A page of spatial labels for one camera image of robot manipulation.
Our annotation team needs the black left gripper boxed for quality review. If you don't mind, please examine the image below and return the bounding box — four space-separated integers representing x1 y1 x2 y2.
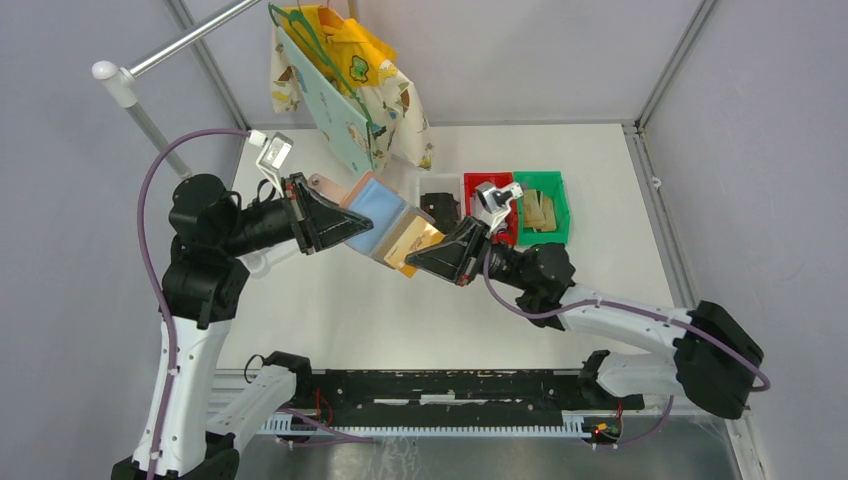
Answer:
221 170 374 256

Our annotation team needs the gold cards stack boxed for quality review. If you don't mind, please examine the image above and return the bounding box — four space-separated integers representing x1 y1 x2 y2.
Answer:
521 189 557 233

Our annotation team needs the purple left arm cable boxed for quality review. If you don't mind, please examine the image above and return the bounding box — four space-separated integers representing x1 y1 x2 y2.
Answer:
136 128 372 480

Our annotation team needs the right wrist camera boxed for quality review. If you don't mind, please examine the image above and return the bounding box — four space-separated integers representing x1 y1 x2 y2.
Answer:
471 182 524 236

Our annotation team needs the gold credit card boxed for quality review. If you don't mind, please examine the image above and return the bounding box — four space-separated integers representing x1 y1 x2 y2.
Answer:
380 215 445 278

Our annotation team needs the white plastic bin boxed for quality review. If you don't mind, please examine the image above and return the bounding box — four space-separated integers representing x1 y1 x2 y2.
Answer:
414 172 465 234

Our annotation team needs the green plastic bin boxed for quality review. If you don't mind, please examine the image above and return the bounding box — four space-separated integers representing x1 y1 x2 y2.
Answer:
513 171 571 246

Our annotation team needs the silver clothes rack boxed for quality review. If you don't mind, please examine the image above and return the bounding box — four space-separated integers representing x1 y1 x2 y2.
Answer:
91 0 313 280

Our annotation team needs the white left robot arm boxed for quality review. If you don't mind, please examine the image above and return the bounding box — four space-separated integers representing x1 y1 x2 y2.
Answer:
112 173 373 479

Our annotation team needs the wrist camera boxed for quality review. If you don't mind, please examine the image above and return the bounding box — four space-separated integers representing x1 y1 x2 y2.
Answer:
248 130 293 194
471 182 524 236

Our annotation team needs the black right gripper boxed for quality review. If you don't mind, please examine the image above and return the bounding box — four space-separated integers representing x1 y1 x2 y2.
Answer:
406 215 533 291

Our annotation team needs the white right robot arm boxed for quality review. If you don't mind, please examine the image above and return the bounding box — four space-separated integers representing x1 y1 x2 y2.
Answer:
406 218 772 420

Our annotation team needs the red plastic bin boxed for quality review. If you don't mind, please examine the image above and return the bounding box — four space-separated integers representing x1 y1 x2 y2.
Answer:
463 172 524 246

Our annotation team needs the green clothes hanger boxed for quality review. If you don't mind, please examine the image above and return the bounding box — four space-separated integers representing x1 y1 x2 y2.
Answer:
268 3 374 129

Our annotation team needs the white slotted cable duct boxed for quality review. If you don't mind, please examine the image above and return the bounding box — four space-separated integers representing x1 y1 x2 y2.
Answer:
254 413 588 439

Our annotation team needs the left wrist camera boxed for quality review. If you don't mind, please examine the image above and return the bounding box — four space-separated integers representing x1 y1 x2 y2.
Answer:
248 130 293 194

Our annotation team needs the black cards stack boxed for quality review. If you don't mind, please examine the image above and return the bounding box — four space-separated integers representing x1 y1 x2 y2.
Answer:
420 192 460 234

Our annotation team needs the light green cartoon garment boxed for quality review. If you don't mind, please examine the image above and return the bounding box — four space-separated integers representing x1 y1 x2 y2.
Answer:
272 26 379 181

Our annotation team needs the yellow patterned children shirt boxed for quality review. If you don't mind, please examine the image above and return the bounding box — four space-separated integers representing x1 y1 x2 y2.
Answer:
269 5 435 172

